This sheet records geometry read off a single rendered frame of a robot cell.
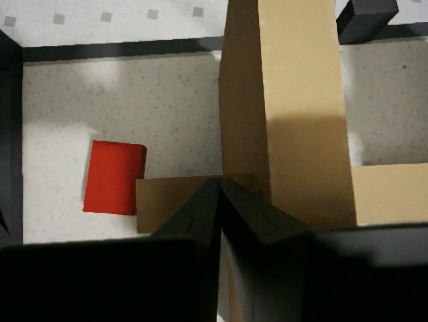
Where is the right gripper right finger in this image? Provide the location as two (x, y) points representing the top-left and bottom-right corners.
(219, 178), (428, 322)

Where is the black cube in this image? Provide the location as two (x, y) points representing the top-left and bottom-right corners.
(336, 0), (399, 43)

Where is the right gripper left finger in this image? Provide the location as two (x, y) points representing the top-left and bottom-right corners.
(0, 178), (221, 322)

